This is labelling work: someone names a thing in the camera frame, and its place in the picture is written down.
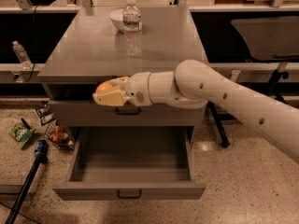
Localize white bowl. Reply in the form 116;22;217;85
109;8;124;32

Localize small water bottle on ledge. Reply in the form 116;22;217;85
12;41;33;69

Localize wire basket with items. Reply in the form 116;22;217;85
44;120;75;151

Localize grey chair seat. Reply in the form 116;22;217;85
231;16;299;62

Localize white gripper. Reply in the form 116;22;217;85
93;72;152;106

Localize dark snack packet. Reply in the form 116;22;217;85
35;108;55;126

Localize black stand frame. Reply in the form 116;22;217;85
208;76;286;147

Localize closed upper grey drawer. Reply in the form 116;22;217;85
50;101;206;127

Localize green snack bag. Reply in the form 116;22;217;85
8;123;35;148

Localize grey metal drawer cabinet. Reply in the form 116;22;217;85
38;7;206;141

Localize open lower grey drawer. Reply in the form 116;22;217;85
53;127;206;201

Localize blue soda can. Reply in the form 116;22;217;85
35;140;49;157

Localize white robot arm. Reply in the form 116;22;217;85
93;60;299;162

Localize orange fruit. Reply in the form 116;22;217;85
95;82;113;93

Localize clear plastic water bottle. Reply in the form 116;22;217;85
122;0;142;57

